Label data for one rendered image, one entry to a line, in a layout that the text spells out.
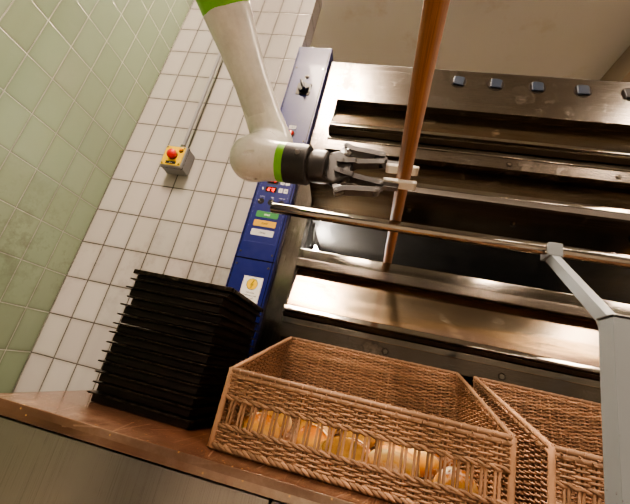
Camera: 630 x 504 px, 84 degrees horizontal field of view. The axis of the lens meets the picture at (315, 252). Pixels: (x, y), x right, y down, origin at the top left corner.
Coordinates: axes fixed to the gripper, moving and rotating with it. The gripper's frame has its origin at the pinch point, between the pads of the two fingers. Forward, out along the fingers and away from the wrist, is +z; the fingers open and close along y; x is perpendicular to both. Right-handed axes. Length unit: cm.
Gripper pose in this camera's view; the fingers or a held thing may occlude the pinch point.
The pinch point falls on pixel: (401, 176)
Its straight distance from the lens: 80.6
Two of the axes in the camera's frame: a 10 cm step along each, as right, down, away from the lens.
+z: 9.7, 1.7, -2.0
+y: -2.2, 9.2, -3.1
